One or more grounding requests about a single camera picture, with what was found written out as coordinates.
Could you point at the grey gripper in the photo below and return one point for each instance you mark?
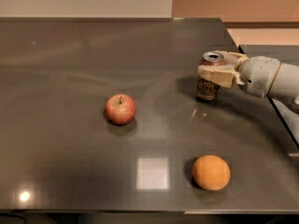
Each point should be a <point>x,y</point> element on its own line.
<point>258,74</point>

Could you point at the orange soda can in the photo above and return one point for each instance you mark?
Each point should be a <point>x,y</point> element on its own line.
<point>206,88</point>

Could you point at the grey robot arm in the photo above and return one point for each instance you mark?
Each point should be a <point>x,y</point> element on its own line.
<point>285,87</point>

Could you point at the orange fruit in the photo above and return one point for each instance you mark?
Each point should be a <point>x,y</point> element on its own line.
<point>211,172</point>

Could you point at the red apple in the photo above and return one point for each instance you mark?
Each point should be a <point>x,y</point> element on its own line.
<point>120,109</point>

